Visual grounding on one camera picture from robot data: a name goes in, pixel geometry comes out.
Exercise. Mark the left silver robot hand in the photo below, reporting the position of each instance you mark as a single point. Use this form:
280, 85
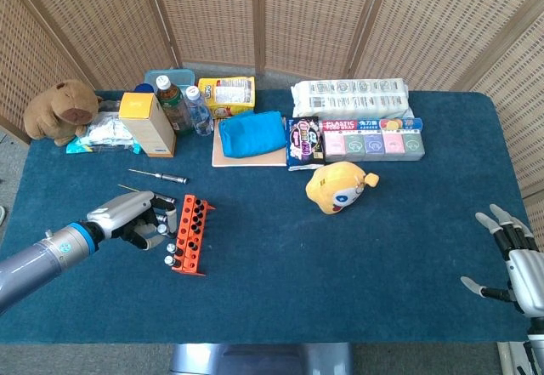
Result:
123, 215

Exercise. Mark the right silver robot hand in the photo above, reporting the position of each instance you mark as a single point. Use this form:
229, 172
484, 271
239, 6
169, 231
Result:
527, 277

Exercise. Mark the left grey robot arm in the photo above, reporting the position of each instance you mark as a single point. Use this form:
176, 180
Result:
38, 260

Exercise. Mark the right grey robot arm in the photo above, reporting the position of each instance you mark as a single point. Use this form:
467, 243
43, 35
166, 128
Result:
537, 345

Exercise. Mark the orange test tube rack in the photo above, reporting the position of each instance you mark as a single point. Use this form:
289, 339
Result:
187, 264

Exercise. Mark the white teal wet wipes pack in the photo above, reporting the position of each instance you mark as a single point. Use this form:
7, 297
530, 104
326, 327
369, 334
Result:
106, 132

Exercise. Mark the tall yellow cardboard box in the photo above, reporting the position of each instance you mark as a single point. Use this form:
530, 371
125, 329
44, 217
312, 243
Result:
149, 128

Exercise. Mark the green tea bottle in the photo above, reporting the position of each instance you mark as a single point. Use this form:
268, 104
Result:
174, 107

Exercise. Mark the brown capybara plush toy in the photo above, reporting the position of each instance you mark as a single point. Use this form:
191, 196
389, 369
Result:
59, 107

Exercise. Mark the clear water bottle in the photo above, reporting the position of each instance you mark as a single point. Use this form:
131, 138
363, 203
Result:
199, 111

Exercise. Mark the blue round lid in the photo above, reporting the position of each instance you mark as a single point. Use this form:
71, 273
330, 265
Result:
144, 88

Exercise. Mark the blue lidded plastic container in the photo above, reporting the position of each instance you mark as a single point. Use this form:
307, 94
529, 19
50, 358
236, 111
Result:
178, 78

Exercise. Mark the blue cloth pouch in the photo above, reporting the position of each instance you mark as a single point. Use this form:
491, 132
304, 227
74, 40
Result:
251, 134

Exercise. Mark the yellow snack bag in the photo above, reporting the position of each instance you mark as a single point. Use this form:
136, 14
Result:
225, 94

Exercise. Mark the blue carpet table mat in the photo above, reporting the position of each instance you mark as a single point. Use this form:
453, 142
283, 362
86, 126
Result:
297, 264

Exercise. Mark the dark snack packet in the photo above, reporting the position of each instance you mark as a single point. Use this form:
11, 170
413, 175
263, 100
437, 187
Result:
304, 141

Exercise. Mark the grey robot torso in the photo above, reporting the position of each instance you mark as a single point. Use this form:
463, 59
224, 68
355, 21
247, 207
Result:
255, 360

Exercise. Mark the coloured pocket tissue multipack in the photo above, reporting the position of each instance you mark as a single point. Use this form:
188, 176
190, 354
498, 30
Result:
374, 145

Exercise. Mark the yellow plush toy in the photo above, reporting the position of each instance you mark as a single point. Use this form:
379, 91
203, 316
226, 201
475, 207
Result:
336, 188

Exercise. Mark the wicker folding screen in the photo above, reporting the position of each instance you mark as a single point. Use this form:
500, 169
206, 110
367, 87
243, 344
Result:
212, 9

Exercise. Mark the plastic food wrap box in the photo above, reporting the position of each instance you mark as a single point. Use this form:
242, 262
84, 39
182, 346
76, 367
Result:
340, 125

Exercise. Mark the large white tissue pack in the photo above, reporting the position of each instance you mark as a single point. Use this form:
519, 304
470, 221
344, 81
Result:
348, 98

